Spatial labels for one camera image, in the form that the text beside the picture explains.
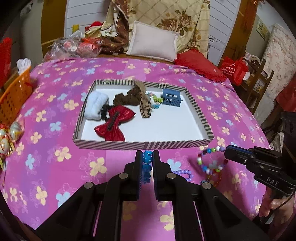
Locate red paper bag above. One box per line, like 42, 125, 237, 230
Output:
0, 38, 13, 88

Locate brown scrunchie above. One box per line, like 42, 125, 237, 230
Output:
113, 88, 141, 106

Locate multicolour bead bracelet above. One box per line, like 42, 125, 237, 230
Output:
197, 146, 229, 175

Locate purple bead bracelet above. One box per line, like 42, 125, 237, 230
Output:
172, 169, 194, 183

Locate pink floral bed sheet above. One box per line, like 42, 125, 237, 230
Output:
1, 58, 270, 240

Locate white tissue paper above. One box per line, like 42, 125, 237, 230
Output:
16, 58, 32, 75

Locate red shopping bag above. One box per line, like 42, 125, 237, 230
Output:
220, 56, 248, 86

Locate orange loom band bracelet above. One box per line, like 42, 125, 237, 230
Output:
201, 172, 223, 188

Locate white small pillow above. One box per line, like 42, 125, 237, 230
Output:
126, 21, 178, 62

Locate blue bead bracelet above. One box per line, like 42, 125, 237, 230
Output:
142, 150, 154, 185

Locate wooden chair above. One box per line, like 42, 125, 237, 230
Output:
238, 58, 274, 114

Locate santa ornament ball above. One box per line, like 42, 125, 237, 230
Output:
0, 138, 10, 155

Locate striped cardboard tray box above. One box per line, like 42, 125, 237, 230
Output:
72, 81, 214, 150

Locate floral beige quilt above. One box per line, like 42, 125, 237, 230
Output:
101, 0, 210, 57

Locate person right hand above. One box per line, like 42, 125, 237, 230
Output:
259, 187, 295, 226

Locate leopard print hair bow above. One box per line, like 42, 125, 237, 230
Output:
134, 80, 152, 118

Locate santa plush toy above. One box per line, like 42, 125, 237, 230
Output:
85, 21, 103, 39

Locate clear plastic bag with items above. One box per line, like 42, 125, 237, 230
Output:
43, 31, 102, 62

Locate colourful small hair ties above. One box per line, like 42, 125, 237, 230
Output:
147, 92, 165, 110

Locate silver ornament ball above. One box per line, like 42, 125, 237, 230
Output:
10, 121, 23, 141

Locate red heart cushion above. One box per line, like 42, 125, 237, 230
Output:
174, 49, 227, 82

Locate red bow hair clip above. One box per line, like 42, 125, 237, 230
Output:
94, 105, 135, 142

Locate white fluffy scrunchie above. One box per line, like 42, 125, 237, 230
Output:
84, 91, 108, 121

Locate orange plastic basket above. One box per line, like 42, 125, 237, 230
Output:
0, 67, 33, 126

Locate black scrunchie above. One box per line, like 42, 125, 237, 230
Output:
100, 104, 114, 121

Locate blue claw hair clip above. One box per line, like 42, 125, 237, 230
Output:
162, 88, 182, 107

